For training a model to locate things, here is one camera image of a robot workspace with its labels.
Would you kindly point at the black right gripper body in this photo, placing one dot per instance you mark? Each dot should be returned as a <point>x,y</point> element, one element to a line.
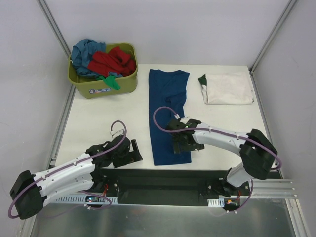
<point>184,144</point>

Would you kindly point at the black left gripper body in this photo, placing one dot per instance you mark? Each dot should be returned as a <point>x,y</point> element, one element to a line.
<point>132,155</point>

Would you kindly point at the dark blue printed t-shirt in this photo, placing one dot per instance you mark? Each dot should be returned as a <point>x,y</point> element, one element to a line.
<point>167,95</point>

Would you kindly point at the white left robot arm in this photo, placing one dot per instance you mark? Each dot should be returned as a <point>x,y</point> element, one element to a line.
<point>32,192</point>

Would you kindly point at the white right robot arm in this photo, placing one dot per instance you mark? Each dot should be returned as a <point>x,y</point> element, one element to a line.
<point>255,150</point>

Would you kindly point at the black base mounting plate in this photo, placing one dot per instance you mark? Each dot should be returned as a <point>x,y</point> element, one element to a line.
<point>164,187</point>

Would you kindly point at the white folded t-shirt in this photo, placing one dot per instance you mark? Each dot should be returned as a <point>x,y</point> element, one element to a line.
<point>226,89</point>

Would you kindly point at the olive green plastic bin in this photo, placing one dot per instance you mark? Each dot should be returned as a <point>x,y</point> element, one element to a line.
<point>90,88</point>

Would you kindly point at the green t-shirt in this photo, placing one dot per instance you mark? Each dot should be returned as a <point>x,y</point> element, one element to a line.
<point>109,81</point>

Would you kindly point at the red t-shirt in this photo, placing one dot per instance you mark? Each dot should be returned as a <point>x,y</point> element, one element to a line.
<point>115,61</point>

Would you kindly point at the light blue t-shirt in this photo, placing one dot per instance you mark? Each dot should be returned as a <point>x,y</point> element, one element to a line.
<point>82,54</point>

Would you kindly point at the white slotted cable duct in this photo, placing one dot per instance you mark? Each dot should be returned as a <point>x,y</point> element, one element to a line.
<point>85,199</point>

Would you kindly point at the left aluminium frame post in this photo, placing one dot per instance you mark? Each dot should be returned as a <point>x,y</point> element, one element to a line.
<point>54,26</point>

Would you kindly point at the aluminium frame post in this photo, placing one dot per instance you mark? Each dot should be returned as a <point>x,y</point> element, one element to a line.
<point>54,26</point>
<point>275,30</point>

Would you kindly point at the right aluminium frame post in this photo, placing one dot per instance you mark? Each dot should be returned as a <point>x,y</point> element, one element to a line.
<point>275,30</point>

